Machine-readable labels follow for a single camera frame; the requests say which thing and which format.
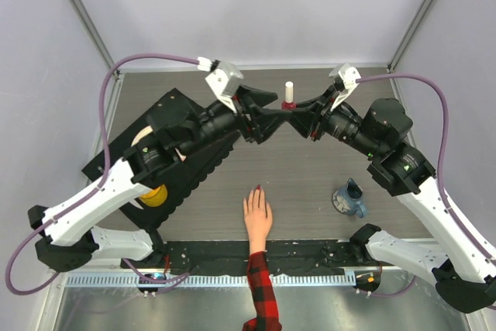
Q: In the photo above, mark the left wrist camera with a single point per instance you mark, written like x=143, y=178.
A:
x=223, y=79

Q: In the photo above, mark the silver knife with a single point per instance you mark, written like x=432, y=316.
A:
x=136, y=204

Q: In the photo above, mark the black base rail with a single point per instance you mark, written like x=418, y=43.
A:
x=233, y=258

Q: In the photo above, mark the blue ceramic mug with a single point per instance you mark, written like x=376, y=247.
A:
x=348, y=200

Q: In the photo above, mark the black scalloped placemat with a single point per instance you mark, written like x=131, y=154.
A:
x=181, y=184

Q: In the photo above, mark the red plaid sleeve forearm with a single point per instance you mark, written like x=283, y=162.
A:
x=264, y=300

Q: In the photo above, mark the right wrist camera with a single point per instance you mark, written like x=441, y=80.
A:
x=344, y=78

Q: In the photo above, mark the mannequin hand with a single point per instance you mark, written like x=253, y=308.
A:
x=258, y=219

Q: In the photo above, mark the yellow cup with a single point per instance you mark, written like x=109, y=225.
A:
x=155, y=197

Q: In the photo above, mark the pink and cream plate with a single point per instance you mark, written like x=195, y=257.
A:
x=148, y=130

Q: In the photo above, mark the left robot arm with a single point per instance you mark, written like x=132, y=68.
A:
x=148, y=172

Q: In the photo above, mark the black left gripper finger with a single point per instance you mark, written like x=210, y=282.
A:
x=265, y=122
x=256, y=98

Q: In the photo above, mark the red nail polish bottle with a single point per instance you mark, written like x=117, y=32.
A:
x=288, y=105

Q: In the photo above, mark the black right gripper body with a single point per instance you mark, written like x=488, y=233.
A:
x=320, y=109

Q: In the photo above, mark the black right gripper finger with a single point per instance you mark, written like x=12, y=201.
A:
x=317, y=103
x=303, y=122

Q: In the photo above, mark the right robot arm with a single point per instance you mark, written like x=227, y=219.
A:
x=462, y=276

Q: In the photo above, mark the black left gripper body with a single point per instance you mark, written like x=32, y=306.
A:
x=243, y=109

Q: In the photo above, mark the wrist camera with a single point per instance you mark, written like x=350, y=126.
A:
x=223, y=79
x=344, y=78

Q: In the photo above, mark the white nail polish cap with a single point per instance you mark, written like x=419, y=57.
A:
x=289, y=92

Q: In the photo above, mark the white cable duct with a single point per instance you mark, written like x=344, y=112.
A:
x=110, y=280

